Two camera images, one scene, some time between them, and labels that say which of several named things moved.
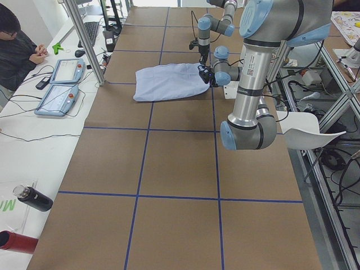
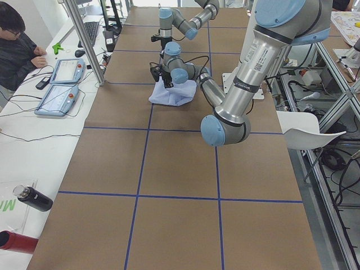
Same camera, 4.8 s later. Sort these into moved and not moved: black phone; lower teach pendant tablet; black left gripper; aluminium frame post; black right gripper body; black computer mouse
Moved: black right gripper body; black left gripper
Not moved: black phone; black computer mouse; lower teach pendant tablet; aluminium frame post
